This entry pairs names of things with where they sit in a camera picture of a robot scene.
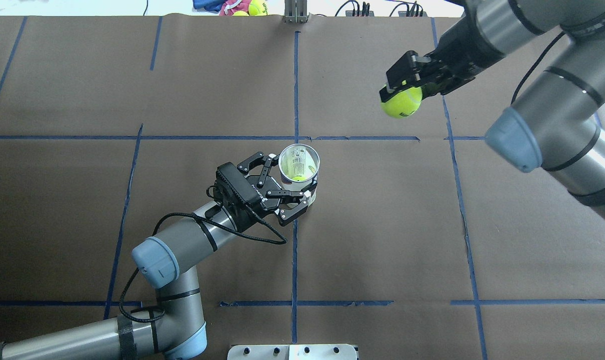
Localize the clear plastic tennis ball can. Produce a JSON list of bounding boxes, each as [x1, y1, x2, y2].
[[278, 143, 321, 191]]

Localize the tennis balls beside cloth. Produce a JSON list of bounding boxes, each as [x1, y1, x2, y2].
[[248, 0, 269, 17]]

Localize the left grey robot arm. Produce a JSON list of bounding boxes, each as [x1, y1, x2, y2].
[[0, 146, 320, 360]]

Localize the blue cloth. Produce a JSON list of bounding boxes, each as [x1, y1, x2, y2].
[[192, 0, 226, 13]]

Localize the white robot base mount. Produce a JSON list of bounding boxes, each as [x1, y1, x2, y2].
[[227, 343, 360, 360]]

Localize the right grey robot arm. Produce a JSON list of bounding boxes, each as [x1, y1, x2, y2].
[[379, 0, 605, 219]]

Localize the aluminium frame post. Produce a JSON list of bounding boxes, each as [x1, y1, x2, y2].
[[283, 0, 309, 24]]

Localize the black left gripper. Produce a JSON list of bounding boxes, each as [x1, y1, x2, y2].
[[236, 152, 312, 227]]

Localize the pink cloth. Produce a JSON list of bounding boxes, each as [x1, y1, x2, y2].
[[218, 0, 251, 16]]

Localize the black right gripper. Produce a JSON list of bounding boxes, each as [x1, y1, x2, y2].
[[380, 20, 503, 101]]

